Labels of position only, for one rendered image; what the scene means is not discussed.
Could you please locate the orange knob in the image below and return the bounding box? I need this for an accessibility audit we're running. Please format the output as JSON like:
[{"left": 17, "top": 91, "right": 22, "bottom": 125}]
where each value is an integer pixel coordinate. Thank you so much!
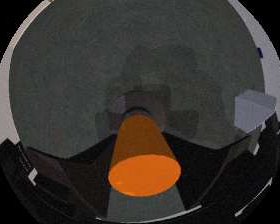
[{"left": 108, "top": 115, "right": 181, "bottom": 196}]

